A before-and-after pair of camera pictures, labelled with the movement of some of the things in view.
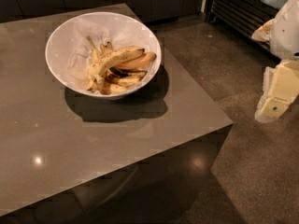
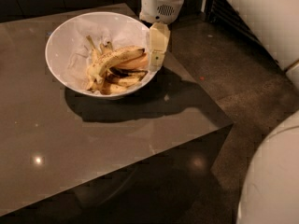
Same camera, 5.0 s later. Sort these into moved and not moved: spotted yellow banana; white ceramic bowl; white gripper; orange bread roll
Moved: white gripper
Not moved: orange bread roll; spotted yellow banana; white ceramic bowl
